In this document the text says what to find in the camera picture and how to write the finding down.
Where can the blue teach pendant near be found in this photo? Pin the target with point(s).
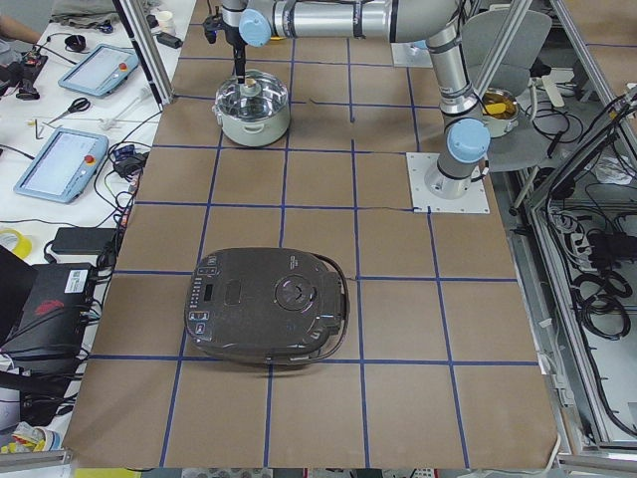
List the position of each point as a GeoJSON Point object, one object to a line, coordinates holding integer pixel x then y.
{"type": "Point", "coordinates": [64, 166]}

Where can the aluminium frame post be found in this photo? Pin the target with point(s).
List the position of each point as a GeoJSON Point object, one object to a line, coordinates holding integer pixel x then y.
{"type": "Point", "coordinates": [134, 21]}

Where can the black power brick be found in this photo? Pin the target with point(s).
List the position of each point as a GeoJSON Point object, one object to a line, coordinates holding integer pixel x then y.
{"type": "Point", "coordinates": [81, 240]}

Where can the blue teach pendant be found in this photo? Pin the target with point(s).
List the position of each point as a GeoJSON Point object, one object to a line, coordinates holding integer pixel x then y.
{"type": "Point", "coordinates": [101, 72]}
{"type": "Point", "coordinates": [64, 166]}

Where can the white paper cup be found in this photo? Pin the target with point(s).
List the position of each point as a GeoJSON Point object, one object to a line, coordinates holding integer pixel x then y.
{"type": "Point", "coordinates": [165, 20]}

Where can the steel bowl with food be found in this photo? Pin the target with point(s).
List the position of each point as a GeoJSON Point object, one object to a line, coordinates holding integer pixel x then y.
{"type": "Point", "coordinates": [500, 112]}

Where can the grey office chair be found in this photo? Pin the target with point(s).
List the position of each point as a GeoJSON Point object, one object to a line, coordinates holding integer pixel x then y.
{"type": "Point", "coordinates": [523, 146]}

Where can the dark brown rice cooker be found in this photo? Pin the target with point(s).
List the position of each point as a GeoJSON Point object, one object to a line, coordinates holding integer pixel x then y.
{"type": "Point", "coordinates": [265, 305]}

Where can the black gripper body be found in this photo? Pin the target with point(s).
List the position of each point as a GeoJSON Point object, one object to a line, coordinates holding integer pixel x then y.
{"type": "Point", "coordinates": [237, 39]}

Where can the blue teach pendant far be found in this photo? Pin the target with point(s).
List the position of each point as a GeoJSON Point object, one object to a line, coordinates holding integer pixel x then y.
{"type": "Point", "coordinates": [101, 72]}

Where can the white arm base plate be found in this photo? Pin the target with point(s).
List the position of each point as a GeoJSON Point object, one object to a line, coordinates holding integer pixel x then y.
{"type": "Point", "coordinates": [433, 192]}

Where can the yellow tape roll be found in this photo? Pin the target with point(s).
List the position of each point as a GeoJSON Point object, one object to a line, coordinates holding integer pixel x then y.
{"type": "Point", "coordinates": [15, 242]}

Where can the glass pot lid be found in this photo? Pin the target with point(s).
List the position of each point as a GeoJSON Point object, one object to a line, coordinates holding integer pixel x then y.
{"type": "Point", "coordinates": [261, 96]}

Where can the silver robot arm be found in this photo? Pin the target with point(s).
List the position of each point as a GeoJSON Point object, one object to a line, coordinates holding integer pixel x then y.
{"type": "Point", "coordinates": [422, 34]}

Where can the black scissors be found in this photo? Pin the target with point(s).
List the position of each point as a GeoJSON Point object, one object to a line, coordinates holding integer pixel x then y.
{"type": "Point", "coordinates": [78, 105]}

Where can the black laptop computer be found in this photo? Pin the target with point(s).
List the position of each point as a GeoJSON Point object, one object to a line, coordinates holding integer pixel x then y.
{"type": "Point", "coordinates": [42, 323]}

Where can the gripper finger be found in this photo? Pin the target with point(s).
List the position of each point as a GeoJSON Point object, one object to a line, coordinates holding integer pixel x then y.
{"type": "Point", "coordinates": [241, 65]}
{"type": "Point", "coordinates": [237, 63]}

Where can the pale green cooking pot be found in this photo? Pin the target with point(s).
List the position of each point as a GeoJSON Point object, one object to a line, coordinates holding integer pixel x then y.
{"type": "Point", "coordinates": [256, 133]}

